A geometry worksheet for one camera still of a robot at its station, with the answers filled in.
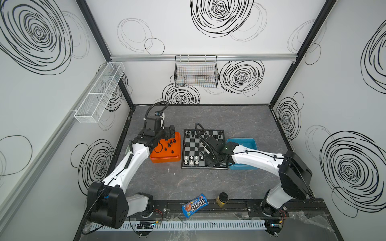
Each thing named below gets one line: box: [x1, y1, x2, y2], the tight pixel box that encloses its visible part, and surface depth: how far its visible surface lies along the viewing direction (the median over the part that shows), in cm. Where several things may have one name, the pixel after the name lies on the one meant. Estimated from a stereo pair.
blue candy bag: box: [181, 193, 209, 219], surface depth 75 cm
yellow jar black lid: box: [216, 191, 229, 208], surface depth 71 cm
